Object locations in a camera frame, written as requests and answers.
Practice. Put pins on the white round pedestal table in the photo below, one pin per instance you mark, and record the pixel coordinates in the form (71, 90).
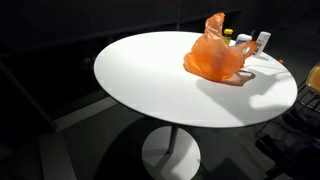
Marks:
(145, 73)

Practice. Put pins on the yellow-capped brown bottle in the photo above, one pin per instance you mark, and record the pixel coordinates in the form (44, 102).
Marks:
(227, 35)

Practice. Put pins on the yellow chair with wire frame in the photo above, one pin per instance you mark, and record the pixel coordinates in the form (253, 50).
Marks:
(312, 84)

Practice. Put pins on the orange plastic bag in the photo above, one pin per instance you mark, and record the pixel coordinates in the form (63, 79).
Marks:
(212, 58)

